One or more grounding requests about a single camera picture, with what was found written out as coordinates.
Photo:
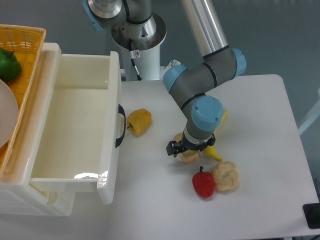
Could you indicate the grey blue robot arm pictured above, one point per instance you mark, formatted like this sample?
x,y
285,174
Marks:
x,y
139,32

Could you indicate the orange woven basket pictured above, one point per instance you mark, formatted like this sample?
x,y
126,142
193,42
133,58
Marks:
x,y
27,43

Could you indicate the green bell pepper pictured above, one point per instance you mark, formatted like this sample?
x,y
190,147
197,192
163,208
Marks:
x,y
10,68

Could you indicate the white round plate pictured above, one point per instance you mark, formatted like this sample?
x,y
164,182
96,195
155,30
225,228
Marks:
x,y
8,113

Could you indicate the square bread loaf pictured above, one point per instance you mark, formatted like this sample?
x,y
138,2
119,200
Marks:
x,y
188,156

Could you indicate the yellow bell pepper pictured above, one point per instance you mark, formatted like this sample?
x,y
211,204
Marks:
x,y
139,121

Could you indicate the red bell pepper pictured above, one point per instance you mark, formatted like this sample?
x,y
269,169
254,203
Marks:
x,y
203,183

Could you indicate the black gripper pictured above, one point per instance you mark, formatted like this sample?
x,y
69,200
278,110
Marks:
x,y
174,148

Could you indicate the black device at table edge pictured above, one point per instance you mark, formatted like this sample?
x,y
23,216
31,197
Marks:
x,y
312,215

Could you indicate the white plastic drawer cabinet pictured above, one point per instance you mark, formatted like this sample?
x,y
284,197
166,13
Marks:
x,y
17,196

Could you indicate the white plastic drawer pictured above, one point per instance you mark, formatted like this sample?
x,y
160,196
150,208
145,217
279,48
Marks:
x,y
84,128

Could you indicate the round knotted bread roll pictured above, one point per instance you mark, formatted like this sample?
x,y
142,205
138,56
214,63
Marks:
x,y
226,176

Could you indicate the yellow banana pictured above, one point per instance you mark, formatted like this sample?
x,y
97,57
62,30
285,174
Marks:
x,y
210,151

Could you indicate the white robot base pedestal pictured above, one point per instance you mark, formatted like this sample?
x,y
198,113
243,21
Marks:
x,y
144,62

